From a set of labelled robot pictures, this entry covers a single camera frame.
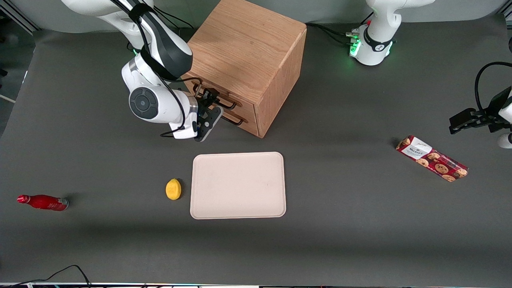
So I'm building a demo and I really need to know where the yellow lemon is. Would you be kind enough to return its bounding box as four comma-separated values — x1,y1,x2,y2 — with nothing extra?
165,178,182,201

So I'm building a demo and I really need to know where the black looped gripper cable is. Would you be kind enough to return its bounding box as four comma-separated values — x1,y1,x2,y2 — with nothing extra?
474,61,512,117

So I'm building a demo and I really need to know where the black cable at table edge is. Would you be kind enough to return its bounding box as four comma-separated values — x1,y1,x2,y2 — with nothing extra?
11,264,92,287

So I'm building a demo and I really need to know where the black arm base cable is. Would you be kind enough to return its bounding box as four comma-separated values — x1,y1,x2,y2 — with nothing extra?
154,7,195,32
306,22,361,45

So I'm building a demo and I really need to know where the red cookie box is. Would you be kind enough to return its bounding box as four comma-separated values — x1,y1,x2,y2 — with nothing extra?
395,135,469,183

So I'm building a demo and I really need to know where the black cable along right arm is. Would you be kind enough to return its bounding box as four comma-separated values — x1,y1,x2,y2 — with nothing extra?
114,0,200,138

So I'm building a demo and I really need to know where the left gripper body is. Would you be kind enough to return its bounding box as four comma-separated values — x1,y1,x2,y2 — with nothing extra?
478,86,512,133

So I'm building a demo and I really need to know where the aluminium frame profile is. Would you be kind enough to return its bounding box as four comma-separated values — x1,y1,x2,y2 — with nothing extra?
0,7,41,36

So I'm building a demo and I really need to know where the beige rectangular tray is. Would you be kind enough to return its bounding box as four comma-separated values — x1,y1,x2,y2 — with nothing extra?
190,151,287,220

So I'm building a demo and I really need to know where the black metal drawer handle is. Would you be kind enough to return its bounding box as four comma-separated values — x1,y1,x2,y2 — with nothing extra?
192,80,244,110
220,111,245,126

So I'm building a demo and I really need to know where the oak wooden drawer cabinet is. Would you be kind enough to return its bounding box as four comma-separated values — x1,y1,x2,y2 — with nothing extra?
181,0,308,139

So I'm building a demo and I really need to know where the red bottle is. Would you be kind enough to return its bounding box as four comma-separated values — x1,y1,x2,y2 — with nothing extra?
16,194,70,212

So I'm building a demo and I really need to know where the black left arm base cable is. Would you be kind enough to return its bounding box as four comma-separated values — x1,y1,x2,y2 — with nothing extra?
306,22,361,45

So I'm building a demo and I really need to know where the black right arm base cable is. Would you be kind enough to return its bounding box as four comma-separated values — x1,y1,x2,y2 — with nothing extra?
154,7,195,32

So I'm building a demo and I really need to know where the wooden drawer front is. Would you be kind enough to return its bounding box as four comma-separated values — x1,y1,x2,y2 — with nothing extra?
218,105,260,136
182,73,258,121

